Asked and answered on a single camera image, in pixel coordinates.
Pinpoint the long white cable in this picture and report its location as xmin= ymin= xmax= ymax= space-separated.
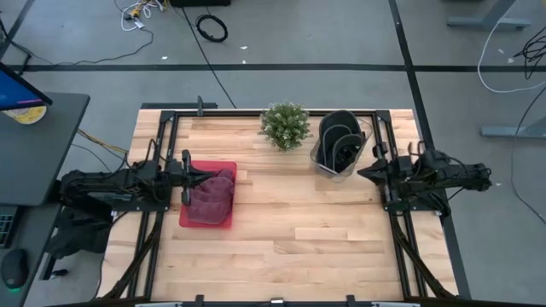
xmin=476 ymin=16 xmax=546 ymax=95

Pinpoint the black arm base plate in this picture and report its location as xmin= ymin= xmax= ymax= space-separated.
xmin=383 ymin=200 xmax=443 ymax=213
xmin=97 ymin=191 xmax=174 ymax=213

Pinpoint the yellow round bowl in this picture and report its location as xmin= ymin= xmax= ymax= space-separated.
xmin=2 ymin=105 xmax=48 ymax=126

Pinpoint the grey desk foot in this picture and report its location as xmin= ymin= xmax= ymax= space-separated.
xmin=446 ymin=0 xmax=532 ymax=32
xmin=479 ymin=114 xmax=546 ymax=140

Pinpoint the dark grey baseball cap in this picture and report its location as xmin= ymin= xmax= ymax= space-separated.
xmin=331 ymin=133 xmax=367 ymax=174
xmin=322 ymin=124 xmax=364 ymax=170
xmin=317 ymin=109 xmax=363 ymax=165

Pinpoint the red plastic bin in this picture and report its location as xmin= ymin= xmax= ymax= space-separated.
xmin=177 ymin=159 xmax=239 ymax=230

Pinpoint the black cloth bag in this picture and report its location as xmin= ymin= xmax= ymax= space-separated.
xmin=44 ymin=206 xmax=113 ymax=261

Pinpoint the computer monitor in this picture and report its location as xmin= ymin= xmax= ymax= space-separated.
xmin=0 ymin=61 xmax=55 ymax=113

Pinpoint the dark grey desk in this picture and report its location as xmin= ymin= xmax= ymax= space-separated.
xmin=0 ymin=91 xmax=91 ymax=307

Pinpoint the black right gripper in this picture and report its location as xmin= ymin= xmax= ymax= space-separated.
xmin=357 ymin=142 xmax=413 ymax=202

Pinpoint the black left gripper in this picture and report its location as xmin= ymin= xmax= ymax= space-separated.
xmin=166 ymin=148 xmax=215 ymax=206

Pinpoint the black cable bundle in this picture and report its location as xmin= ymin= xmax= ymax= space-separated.
xmin=513 ymin=25 xmax=546 ymax=80

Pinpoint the black floor box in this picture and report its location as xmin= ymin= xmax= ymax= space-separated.
xmin=169 ymin=0 xmax=232 ymax=8

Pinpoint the long black floor cable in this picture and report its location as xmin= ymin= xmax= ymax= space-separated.
xmin=181 ymin=6 xmax=238 ymax=109

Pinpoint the black aluminium frame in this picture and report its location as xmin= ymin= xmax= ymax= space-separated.
xmin=100 ymin=96 xmax=457 ymax=307

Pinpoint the white and yellow cable bundle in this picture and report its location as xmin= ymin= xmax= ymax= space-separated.
xmin=113 ymin=0 xmax=168 ymax=32

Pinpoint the clear plastic bin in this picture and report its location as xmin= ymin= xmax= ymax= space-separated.
xmin=309 ymin=108 xmax=375 ymax=183

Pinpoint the black keyboard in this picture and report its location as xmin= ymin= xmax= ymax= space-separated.
xmin=0 ymin=206 xmax=20 ymax=249

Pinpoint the coiled black cable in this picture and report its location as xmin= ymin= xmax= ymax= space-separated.
xmin=195 ymin=14 xmax=229 ymax=43

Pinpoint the small green potted plant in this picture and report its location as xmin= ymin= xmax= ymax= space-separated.
xmin=258 ymin=101 xmax=313 ymax=154

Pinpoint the black computer mouse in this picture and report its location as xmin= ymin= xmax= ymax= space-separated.
xmin=0 ymin=248 xmax=30 ymax=290

